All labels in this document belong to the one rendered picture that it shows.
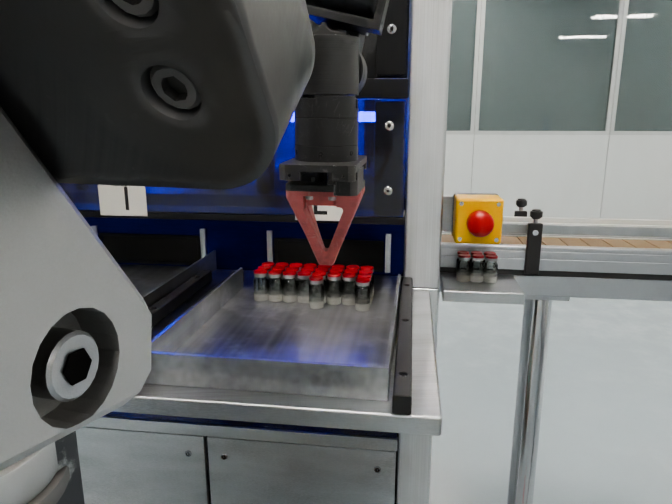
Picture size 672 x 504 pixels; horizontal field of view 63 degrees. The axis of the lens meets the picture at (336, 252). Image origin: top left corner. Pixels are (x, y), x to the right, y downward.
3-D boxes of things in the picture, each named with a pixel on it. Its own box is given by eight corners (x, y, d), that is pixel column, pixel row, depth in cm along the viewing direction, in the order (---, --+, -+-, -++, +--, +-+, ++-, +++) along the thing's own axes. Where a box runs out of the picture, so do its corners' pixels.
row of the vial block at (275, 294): (256, 297, 85) (255, 268, 84) (372, 302, 82) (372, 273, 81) (252, 301, 83) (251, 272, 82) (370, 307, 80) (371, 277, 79)
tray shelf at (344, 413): (64, 272, 107) (63, 263, 106) (428, 286, 97) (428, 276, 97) (-203, 387, 60) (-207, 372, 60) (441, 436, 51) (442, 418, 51)
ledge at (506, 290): (438, 277, 103) (439, 268, 102) (509, 280, 101) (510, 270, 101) (442, 301, 89) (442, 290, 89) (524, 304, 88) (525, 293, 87)
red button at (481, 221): (464, 233, 87) (466, 208, 86) (490, 233, 86) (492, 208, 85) (466, 238, 83) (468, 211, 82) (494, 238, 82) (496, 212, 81)
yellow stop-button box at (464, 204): (451, 234, 93) (453, 192, 92) (494, 235, 92) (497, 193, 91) (454, 244, 86) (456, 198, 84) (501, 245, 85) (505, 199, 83)
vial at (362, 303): (355, 306, 80) (355, 276, 79) (370, 307, 80) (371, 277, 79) (353, 311, 78) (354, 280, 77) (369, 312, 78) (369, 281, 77)
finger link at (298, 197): (366, 253, 57) (368, 161, 54) (359, 273, 50) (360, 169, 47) (302, 250, 58) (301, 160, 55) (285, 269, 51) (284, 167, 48)
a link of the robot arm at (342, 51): (286, 20, 45) (356, 19, 44) (302, 31, 51) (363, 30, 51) (288, 108, 46) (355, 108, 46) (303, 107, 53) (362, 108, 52)
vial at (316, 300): (310, 304, 81) (310, 274, 80) (325, 305, 81) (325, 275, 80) (307, 309, 79) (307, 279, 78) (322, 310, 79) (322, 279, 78)
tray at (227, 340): (241, 288, 90) (240, 267, 89) (400, 295, 86) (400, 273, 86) (139, 383, 58) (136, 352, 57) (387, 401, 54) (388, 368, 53)
